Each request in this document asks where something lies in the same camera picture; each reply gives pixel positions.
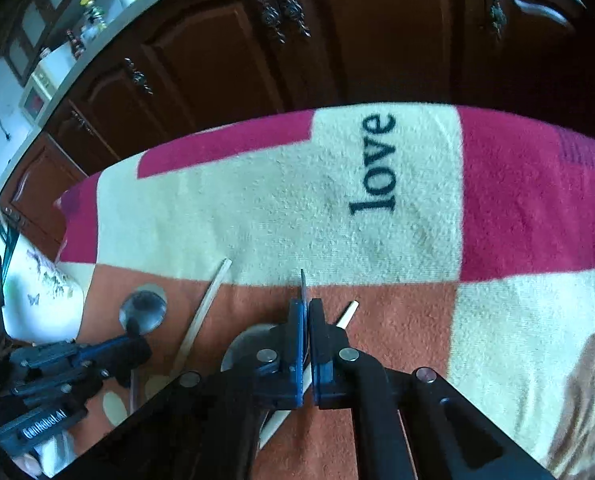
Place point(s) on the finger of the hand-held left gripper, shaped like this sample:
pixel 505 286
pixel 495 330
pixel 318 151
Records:
pixel 117 352
pixel 57 385

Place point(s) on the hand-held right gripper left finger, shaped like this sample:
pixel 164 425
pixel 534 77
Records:
pixel 295 360

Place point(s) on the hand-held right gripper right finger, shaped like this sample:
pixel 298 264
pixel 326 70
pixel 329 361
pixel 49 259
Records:
pixel 322 370

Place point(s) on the small metal spoon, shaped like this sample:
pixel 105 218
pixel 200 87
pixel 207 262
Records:
pixel 142 310

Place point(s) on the dull metal spoon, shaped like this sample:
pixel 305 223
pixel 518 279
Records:
pixel 245 342

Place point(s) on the white chopstick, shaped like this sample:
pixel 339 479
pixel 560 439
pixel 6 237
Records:
pixel 348 312

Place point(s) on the metal fork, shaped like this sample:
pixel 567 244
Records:
pixel 303 287

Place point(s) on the white butterfly utensil holder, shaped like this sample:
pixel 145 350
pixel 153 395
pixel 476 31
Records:
pixel 42 305

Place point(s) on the printed patchwork blanket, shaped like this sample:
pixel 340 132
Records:
pixel 427 260

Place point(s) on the cream microwave oven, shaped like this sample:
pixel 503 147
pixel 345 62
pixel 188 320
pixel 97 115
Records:
pixel 42 95

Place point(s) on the brown glass bottle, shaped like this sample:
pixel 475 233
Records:
pixel 76 42

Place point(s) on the dark wooden base cabinets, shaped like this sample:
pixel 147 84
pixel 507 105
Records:
pixel 377 35

